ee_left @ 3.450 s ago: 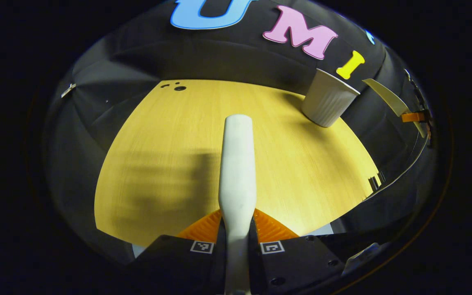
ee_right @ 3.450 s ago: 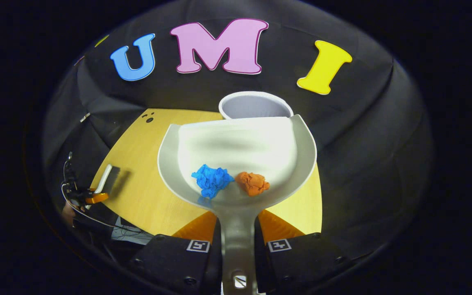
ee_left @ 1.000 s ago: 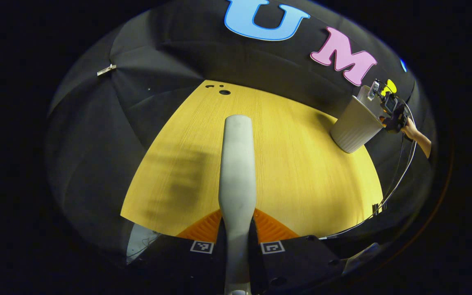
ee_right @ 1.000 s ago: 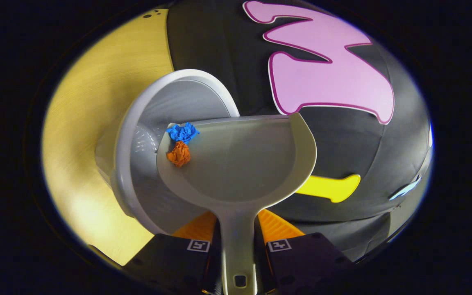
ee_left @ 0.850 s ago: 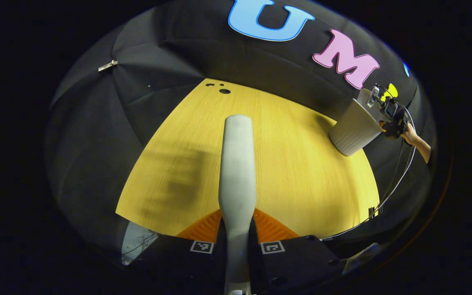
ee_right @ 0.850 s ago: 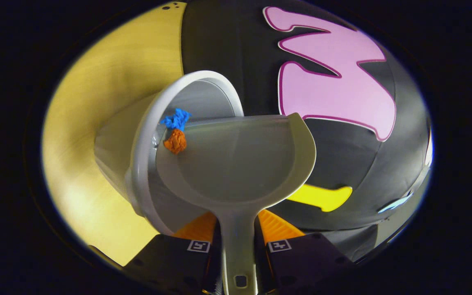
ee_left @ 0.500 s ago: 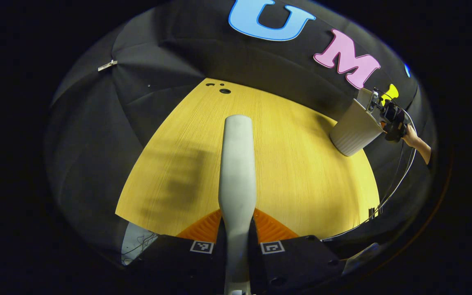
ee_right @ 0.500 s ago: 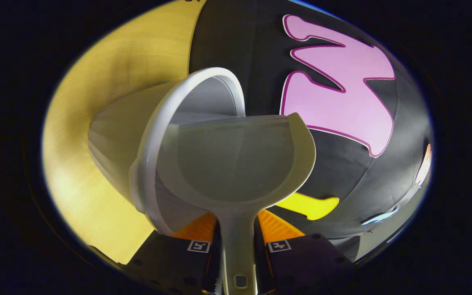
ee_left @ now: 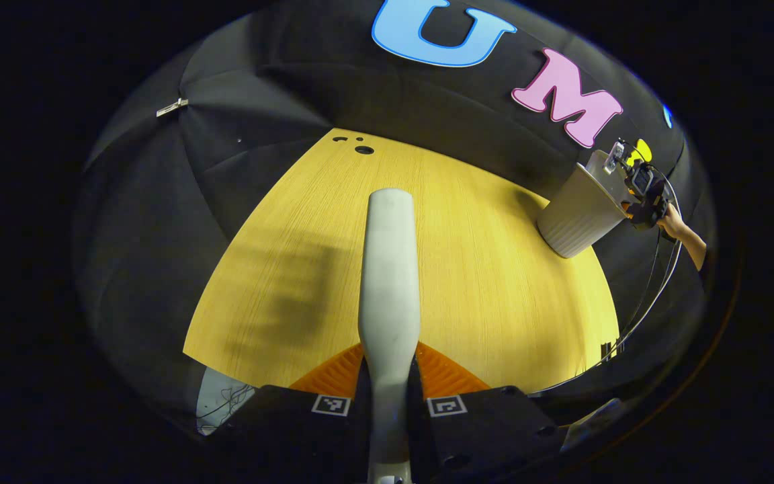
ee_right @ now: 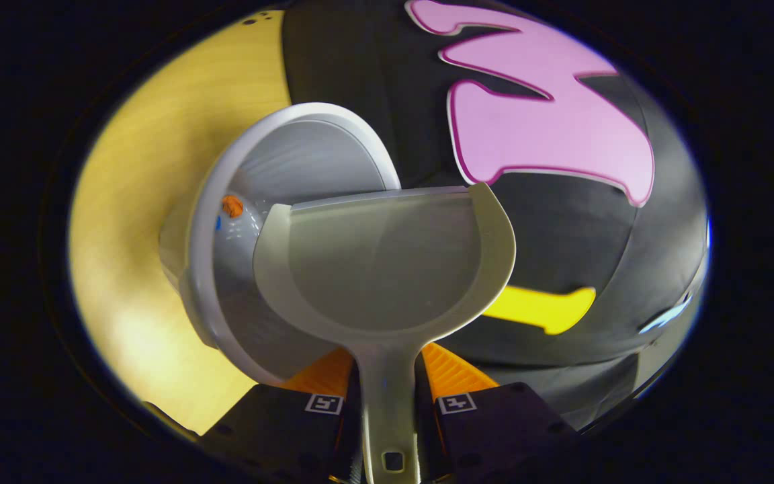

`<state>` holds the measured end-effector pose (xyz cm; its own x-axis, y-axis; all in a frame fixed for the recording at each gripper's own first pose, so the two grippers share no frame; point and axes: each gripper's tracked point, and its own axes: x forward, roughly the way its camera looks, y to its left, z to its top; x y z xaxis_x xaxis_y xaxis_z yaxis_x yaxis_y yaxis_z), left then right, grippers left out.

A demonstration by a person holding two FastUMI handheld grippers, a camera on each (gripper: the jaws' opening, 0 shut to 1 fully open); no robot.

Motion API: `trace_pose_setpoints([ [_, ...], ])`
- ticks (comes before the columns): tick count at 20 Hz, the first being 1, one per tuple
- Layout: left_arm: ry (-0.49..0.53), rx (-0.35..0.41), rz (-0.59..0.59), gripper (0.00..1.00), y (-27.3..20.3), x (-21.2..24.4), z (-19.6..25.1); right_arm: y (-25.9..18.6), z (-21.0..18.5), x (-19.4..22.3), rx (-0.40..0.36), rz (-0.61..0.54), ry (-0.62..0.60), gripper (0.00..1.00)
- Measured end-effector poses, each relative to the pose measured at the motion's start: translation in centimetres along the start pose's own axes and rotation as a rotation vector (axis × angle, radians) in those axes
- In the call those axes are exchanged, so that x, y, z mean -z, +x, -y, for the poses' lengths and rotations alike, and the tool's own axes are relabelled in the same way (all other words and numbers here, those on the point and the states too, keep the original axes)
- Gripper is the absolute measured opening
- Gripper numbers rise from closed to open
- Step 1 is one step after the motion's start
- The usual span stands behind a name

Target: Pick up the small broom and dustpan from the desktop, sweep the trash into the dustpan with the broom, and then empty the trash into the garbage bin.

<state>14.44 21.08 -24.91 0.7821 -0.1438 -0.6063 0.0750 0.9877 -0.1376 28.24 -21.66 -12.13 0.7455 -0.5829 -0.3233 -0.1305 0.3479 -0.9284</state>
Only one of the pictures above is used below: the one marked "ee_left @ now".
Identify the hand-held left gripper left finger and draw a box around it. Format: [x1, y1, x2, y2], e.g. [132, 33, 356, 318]
[216, 344, 371, 479]

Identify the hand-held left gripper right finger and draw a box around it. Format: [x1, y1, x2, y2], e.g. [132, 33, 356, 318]
[414, 341, 562, 475]

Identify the white ribbed garbage bin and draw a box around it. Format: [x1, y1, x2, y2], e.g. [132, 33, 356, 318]
[537, 161, 633, 259]

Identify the small white broom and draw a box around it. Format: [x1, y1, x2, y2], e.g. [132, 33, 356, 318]
[358, 188, 422, 484]

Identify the thin black cable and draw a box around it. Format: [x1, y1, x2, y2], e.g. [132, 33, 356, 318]
[533, 160, 686, 395]

